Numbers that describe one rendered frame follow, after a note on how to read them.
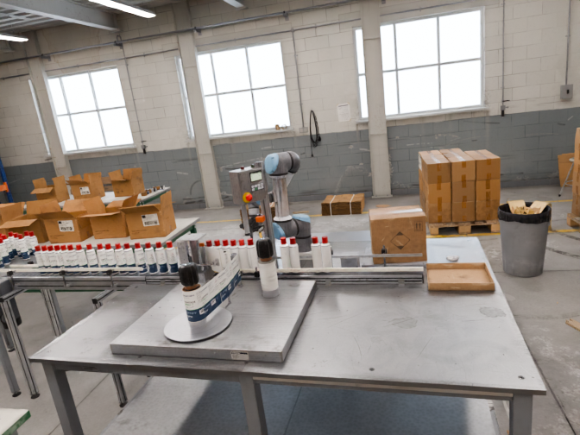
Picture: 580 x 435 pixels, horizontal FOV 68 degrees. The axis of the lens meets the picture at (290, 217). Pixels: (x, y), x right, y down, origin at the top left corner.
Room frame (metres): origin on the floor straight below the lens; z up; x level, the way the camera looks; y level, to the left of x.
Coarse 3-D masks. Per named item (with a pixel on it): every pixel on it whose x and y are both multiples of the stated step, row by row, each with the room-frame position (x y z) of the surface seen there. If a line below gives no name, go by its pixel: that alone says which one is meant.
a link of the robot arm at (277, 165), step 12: (276, 156) 2.55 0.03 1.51; (288, 156) 2.59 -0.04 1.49; (276, 168) 2.53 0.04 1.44; (288, 168) 2.59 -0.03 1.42; (276, 180) 2.56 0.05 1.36; (276, 192) 2.56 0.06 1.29; (276, 204) 2.56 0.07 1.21; (276, 216) 2.57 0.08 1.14; (288, 216) 2.57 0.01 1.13; (276, 228) 2.53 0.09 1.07; (288, 228) 2.54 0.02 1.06
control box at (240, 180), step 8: (248, 168) 2.41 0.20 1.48; (256, 168) 2.41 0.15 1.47; (232, 176) 2.37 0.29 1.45; (240, 176) 2.33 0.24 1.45; (248, 176) 2.36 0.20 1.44; (232, 184) 2.38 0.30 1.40; (240, 184) 2.33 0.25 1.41; (248, 184) 2.35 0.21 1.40; (232, 192) 2.39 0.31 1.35; (240, 192) 2.33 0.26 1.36; (248, 192) 2.35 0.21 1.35; (256, 192) 2.38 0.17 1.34; (264, 192) 2.42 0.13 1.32; (240, 200) 2.34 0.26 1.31; (256, 200) 2.38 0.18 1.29
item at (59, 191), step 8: (64, 176) 6.54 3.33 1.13; (40, 184) 6.49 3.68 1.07; (56, 184) 6.35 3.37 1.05; (64, 184) 6.51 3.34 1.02; (32, 192) 6.26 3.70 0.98; (40, 192) 6.22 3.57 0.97; (48, 192) 6.31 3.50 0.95; (56, 192) 6.31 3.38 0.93; (64, 192) 6.47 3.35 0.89; (64, 200) 6.42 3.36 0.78
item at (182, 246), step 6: (180, 246) 2.29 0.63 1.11; (186, 246) 2.38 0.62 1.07; (192, 246) 2.30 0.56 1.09; (198, 246) 2.29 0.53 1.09; (180, 252) 2.29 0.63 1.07; (186, 252) 2.28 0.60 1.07; (192, 252) 2.29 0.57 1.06; (198, 252) 2.29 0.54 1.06; (180, 258) 2.29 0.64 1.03; (186, 258) 2.28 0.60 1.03; (192, 258) 2.28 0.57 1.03; (198, 258) 2.33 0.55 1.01; (198, 270) 2.30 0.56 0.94; (204, 270) 2.30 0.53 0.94; (210, 270) 2.33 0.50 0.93; (204, 276) 2.26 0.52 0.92; (210, 276) 2.31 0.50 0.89; (204, 282) 2.26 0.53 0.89
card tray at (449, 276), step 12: (432, 264) 2.17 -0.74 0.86; (444, 264) 2.15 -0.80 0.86; (456, 264) 2.13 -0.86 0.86; (468, 264) 2.11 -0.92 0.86; (480, 264) 2.10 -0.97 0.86; (432, 276) 2.07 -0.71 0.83; (444, 276) 2.05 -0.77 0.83; (456, 276) 2.04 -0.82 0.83; (468, 276) 2.02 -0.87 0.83; (480, 276) 2.00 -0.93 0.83; (432, 288) 1.92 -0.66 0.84; (444, 288) 1.91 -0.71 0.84; (456, 288) 1.89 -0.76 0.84; (468, 288) 1.88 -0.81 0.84; (480, 288) 1.86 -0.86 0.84; (492, 288) 1.85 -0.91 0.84
